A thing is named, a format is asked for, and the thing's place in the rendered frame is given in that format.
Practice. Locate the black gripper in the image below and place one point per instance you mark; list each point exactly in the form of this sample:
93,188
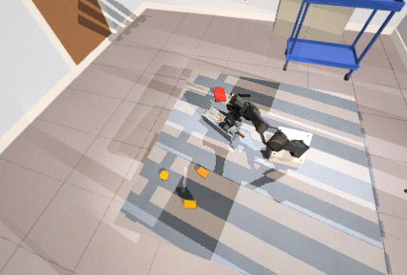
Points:
231,118

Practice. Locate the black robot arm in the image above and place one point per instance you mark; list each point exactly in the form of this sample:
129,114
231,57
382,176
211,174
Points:
279,140

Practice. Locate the red rectangular block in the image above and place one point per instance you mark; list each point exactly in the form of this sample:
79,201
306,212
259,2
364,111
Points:
219,95

